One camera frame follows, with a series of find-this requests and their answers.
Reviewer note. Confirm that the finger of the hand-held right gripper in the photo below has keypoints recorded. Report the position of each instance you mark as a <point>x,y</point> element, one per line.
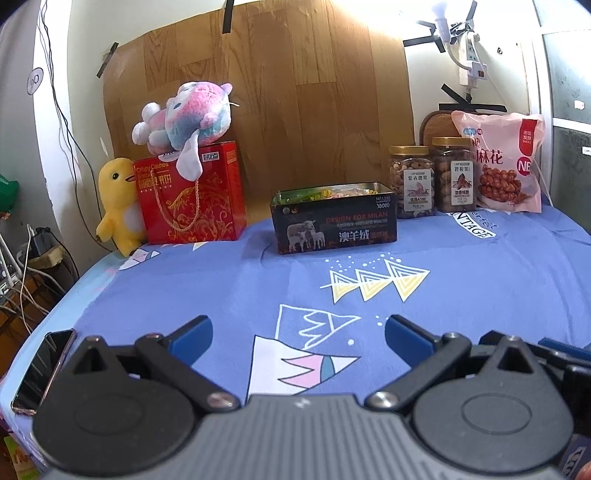
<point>565,348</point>

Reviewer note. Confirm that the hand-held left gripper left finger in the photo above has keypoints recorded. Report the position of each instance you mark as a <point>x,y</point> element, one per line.
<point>191,337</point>

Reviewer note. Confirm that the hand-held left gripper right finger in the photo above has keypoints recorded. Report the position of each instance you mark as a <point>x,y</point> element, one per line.
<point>408,337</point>

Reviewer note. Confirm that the black tin box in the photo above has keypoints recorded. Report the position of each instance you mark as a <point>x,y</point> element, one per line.
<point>332,226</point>

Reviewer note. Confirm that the blue printed cloth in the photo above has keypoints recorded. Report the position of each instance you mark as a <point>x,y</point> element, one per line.
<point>461,258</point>

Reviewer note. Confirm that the red gift box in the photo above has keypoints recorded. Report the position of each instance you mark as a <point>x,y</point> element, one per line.
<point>217,203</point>

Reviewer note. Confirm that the yellow duck plush toy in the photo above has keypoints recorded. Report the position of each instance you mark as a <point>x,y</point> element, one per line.
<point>117,207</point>

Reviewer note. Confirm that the nut jar with wide label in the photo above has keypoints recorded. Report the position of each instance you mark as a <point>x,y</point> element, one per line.
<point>412,184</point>

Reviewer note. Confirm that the smartphone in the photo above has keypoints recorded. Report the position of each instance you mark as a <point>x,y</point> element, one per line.
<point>39,374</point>

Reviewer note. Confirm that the pile of snack packets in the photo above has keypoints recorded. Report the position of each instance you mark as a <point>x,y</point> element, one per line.
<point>341,191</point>

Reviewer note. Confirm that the nut jar with brown lid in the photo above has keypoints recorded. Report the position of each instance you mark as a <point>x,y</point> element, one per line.
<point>455,180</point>

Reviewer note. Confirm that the black charger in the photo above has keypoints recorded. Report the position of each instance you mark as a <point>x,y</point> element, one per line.
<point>42,241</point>

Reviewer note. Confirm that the pink snack bag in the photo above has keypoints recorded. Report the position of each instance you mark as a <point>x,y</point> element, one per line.
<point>503,161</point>

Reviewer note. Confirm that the green printed box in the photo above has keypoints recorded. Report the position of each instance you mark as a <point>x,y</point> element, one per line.
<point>21,457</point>

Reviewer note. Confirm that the pink blue plush toy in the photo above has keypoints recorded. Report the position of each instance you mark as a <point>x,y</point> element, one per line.
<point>198,110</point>

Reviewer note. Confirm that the green bag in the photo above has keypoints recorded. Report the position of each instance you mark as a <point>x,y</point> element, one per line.
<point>7,196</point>

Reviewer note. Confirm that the black tape strip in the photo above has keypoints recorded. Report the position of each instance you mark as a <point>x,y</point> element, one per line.
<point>455,93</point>
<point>422,41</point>
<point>107,60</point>
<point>228,16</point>

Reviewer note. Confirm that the grey metal door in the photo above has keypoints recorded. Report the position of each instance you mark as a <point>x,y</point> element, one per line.
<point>568,83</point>

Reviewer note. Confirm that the wood-grain board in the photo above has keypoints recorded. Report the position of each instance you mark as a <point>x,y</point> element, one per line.
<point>300,92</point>

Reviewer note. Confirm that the white power strip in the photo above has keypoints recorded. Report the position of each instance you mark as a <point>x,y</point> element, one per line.
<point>471,50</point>

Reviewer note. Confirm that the round wall sticker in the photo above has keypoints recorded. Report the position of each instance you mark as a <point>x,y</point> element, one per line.
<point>35,81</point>

